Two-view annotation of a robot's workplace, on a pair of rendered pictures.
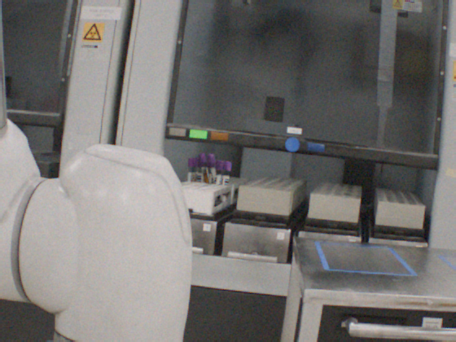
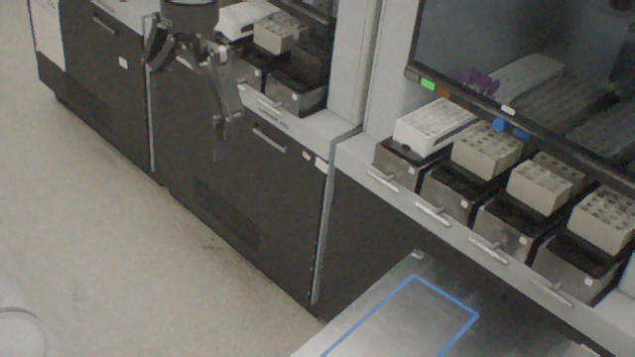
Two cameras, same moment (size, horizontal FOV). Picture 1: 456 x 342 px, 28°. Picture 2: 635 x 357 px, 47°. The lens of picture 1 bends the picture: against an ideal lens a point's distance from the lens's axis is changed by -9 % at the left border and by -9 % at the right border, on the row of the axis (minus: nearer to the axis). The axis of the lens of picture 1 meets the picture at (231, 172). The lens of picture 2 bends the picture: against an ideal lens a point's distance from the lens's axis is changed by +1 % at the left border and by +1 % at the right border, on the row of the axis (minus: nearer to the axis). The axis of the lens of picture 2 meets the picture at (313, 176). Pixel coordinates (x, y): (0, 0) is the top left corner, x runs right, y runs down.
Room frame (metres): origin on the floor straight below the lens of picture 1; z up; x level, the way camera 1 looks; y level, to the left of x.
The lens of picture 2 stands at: (0.78, -0.57, 1.79)
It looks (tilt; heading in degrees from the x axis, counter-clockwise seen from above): 37 degrees down; 35
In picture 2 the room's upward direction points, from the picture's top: 6 degrees clockwise
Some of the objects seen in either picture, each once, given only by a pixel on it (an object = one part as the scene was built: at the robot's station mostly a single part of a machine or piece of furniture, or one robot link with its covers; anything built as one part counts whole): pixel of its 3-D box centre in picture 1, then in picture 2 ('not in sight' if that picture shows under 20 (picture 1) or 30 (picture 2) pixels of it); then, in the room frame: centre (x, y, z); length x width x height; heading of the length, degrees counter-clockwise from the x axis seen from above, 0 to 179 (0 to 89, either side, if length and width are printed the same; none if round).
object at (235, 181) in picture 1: (221, 190); not in sight; (2.55, 0.02, 0.83); 0.30 x 0.10 x 0.06; 173
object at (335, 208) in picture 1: (334, 210); (533, 191); (2.10, -0.23, 0.85); 0.12 x 0.02 x 0.06; 82
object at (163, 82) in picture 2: not in sight; (163, 93); (1.39, 0.14, 1.22); 0.03 x 0.01 x 0.07; 173
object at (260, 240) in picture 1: (271, 225); (524, 148); (2.35, -0.11, 0.78); 0.73 x 0.14 x 0.09; 173
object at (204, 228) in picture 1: (207, 217); (474, 121); (2.37, 0.04, 0.78); 0.73 x 0.14 x 0.09; 173
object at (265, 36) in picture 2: not in sight; (269, 39); (2.20, 0.63, 0.85); 0.12 x 0.02 x 0.06; 83
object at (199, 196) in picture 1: (199, 199); (446, 120); (2.23, 0.06, 0.83); 0.30 x 0.10 x 0.06; 172
